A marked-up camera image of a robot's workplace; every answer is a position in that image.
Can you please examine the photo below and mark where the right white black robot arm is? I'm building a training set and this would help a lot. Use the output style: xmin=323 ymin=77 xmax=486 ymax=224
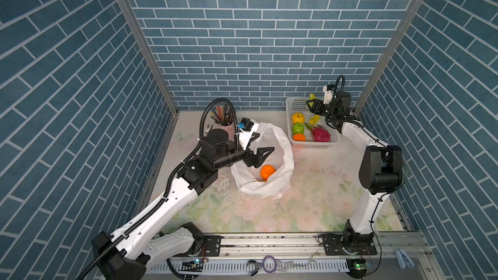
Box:
xmin=306 ymin=90 xmax=403 ymax=255

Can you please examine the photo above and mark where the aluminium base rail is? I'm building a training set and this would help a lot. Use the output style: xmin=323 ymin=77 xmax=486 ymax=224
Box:
xmin=145 ymin=232 xmax=443 ymax=279

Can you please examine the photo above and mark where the coloured pencils bundle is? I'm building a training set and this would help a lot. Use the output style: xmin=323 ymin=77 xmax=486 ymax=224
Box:
xmin=210 ymin=104 xmax=234 ymax=127

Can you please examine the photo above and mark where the pink dragon fruit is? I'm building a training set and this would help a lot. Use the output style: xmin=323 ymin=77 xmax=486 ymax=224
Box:
xmin=304 ymin=123 xmax=331 ymax=143

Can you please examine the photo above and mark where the purple tape roll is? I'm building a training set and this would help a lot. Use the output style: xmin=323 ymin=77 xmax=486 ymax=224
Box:
xmin=262 ymin=255 xmax=278 ymax=274

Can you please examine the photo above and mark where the yellow banana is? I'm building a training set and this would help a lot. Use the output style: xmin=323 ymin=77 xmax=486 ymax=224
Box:
xmin=309 ymin=115 xmax=320 ymax=125

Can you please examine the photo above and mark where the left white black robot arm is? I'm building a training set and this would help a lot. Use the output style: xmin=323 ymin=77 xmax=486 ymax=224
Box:
xmin=78 ymin=129 xmax=275 ymax=279

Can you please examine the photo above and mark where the left black cable conduit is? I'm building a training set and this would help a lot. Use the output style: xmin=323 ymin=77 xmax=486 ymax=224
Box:
xmin=75 ymin=98 xmax=239 ymax=280

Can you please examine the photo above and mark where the white plastic basket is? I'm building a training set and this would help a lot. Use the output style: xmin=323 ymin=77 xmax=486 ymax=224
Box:
xmin=285 ymin=97 xmax=341 ymax=149

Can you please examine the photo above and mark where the pink pencil cup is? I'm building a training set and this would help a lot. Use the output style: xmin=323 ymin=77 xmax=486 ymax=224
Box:
xmin=220 ymin=124 xmax=236 ymax=139

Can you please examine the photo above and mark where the green fruit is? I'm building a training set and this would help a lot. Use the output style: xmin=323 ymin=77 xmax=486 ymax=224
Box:
xmin=292 ymin=122 xmax=305 ymax=134

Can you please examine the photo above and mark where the yellow fruit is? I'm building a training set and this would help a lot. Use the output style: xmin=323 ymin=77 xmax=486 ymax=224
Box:
xmin=291 ymin=112 xmax=306 ymax=124

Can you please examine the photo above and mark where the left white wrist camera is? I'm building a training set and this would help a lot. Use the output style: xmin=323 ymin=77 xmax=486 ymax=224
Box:
xmin=237 ymin=118 xmax=259 ymax=150

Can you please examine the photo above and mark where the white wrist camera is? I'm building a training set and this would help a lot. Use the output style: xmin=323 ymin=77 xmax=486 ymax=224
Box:
xmin=323 ymin=84 xmax=337 ymax=104
xmin=237 ymin=118 xmax=259 ymax=150

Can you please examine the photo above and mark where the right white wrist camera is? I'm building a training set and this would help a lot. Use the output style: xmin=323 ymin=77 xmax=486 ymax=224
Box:
xmin=323 ymin=84 xmax=337 ymax=104

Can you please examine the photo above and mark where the white plastic bag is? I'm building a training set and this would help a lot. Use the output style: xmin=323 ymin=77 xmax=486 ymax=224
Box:
xmin=231 ymin=123 xmax=294 ymax=198

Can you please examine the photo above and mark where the orange fruit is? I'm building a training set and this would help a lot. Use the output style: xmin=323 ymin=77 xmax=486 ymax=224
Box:
xmin=293 ymin=133 xmax=306 ymax=141
xmin=260 ymin=165 xmax=276 ymax=181

